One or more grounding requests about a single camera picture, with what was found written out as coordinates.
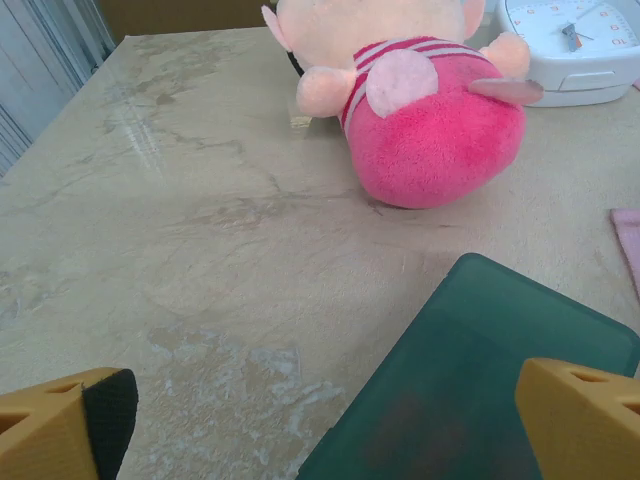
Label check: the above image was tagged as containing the pink plush doll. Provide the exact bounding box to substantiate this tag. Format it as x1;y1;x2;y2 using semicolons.
261;0;545;210

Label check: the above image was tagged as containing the pink student backpack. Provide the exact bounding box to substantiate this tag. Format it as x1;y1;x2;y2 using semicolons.
609;208;640;301

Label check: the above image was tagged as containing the green translucent pencil case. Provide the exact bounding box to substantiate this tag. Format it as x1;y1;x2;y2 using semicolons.
294;252;640;480

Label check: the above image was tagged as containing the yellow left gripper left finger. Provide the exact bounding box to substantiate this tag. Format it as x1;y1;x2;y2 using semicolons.
0;367;138;480

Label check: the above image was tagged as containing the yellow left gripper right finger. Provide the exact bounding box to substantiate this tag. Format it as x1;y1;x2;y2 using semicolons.
514;357;640;480

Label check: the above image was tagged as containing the white square alarm clock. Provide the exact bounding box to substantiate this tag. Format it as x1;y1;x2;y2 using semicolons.
494;0;640;109

